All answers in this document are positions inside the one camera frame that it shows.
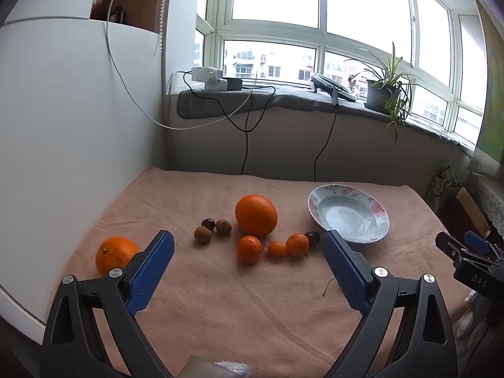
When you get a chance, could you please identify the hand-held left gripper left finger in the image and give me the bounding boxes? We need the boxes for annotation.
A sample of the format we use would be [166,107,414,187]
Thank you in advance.
[40,229,175,378]

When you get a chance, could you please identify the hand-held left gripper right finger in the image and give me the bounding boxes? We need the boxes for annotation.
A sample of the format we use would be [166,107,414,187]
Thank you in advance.
[323,229,459,378]

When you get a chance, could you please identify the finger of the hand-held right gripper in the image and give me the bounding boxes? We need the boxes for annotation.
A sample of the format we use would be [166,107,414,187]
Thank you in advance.
[463,230,504,262]
[435,232,479,270]

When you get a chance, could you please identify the orange with green stem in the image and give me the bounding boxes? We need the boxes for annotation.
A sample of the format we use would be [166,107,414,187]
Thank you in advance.
[95,237,140,277]

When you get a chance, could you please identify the white floral plate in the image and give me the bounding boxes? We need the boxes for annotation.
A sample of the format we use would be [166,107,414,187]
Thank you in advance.
[307,184,390,243]

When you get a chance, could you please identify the round mandarin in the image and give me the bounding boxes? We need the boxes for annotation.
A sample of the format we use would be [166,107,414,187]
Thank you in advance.
[237,235,263,265]

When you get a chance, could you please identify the large smooth orange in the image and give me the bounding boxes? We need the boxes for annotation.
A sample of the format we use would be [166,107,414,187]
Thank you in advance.
[235,194,278,237]

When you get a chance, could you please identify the cardboard box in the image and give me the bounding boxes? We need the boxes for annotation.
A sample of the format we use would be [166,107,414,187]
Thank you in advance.
[454,186,491,238]

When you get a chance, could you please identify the white lace cloth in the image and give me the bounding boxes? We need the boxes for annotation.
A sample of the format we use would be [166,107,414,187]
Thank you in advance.
[468,172,504,242]

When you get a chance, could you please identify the green patterned bag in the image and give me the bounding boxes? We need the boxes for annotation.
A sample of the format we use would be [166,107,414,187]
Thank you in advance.
[428,166,462,207]

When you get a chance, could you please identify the pink blanket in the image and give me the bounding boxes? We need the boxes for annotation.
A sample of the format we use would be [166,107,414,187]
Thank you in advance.
[47,165,473,378]

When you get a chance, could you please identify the clear plastic bag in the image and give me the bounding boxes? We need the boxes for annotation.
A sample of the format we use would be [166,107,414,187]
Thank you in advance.
[184,355,253,378]

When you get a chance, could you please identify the dark flower pot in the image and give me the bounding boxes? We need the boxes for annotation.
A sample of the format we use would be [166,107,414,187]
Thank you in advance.
[364,79,399,112]

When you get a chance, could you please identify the spider plant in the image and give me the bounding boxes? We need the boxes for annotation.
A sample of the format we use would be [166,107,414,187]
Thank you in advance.
[344,41,425,143]

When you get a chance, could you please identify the windowsill cloth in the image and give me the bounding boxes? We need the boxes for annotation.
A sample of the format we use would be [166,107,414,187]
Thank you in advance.
[176,82,478,151]

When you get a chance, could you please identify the black round device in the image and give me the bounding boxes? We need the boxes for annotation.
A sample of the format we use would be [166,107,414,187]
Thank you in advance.
[310,72,357,108]

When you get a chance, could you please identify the white power adapter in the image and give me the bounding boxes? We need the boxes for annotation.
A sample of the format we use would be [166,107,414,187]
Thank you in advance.
[191,66,229,92]

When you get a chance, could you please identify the black cable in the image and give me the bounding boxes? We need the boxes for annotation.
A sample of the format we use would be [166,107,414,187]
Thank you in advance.
[314,94,340,182]
[188,83,277,175]

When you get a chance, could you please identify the long white cable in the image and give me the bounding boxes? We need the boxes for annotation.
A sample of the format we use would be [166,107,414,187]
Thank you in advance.
[104,0,257,131]

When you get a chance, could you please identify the short white cable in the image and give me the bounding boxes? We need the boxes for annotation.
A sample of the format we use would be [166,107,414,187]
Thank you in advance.
[169,70,193,96]

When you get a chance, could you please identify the white window frame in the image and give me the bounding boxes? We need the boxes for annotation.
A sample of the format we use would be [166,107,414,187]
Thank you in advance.
[194,0,490,151]

